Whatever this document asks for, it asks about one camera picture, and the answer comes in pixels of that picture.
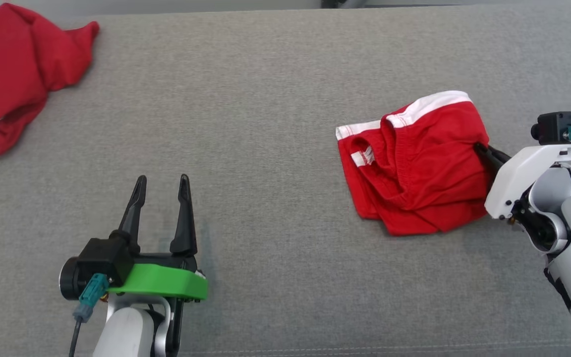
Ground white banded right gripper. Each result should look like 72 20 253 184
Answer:
473 143 571 220

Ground grey fabric sofa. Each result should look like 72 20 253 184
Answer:
0 4 571 357

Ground red shorts with white trim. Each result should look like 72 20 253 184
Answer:
335 91 495 237

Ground red t-shirt with white sleeves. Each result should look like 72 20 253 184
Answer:
0 2 100 164

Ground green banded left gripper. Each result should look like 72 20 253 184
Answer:
59 174 209 301

